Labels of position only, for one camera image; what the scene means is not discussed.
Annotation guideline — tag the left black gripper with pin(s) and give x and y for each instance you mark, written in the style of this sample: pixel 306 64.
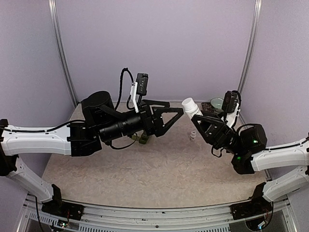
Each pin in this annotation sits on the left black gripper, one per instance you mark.
pixel 157 125

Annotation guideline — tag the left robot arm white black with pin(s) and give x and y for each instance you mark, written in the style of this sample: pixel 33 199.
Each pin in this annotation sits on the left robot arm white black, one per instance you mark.
pixel 101 124

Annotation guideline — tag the black patterned tray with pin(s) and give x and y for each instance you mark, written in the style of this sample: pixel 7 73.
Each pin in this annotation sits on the black patterned tray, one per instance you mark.
pixel 206 106

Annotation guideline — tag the front aluminium rail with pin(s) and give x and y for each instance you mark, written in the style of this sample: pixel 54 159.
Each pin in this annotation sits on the front aluminium rail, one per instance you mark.
pixel 99 218

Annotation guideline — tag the left aluminium frame post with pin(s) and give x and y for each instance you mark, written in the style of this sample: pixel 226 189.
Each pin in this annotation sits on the left aluminium frame post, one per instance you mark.
pixel 61 52

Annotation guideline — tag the right aluminium frame post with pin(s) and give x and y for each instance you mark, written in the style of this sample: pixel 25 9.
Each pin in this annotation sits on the right aluminium frame post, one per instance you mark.
pixel 250 47

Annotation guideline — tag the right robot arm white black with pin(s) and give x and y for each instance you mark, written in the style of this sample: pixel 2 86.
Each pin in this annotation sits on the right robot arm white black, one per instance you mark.
pixel 251 154

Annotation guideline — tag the pale green bowl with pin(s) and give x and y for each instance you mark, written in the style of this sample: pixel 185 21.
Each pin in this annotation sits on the pale green bowl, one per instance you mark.
pixel 217 103

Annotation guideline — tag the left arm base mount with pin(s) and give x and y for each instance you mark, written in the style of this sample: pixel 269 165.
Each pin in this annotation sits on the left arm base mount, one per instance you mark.
pixel 64 209

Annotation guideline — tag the green pill organizer box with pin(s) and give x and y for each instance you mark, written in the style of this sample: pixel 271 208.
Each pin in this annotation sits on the green pill organizer box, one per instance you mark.
pixel 142 139

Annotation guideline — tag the aluminium frame post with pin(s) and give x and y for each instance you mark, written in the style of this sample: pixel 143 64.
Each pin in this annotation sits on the aluminium frame post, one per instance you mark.
pixel 250 47
pixel 61 52

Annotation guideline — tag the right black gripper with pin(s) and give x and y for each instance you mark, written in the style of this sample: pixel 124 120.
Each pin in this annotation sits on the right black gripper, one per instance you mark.
pixel 214 130

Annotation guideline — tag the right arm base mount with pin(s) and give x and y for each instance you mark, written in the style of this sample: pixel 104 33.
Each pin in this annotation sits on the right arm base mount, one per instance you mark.
pixel 249 209

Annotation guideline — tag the white pill bottle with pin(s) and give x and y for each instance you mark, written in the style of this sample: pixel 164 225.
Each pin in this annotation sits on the white pill bottle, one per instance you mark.
pixel 191 108
pixel 193 135

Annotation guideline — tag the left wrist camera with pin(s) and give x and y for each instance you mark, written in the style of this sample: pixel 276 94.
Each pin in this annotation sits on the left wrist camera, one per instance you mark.
pixel 142 81

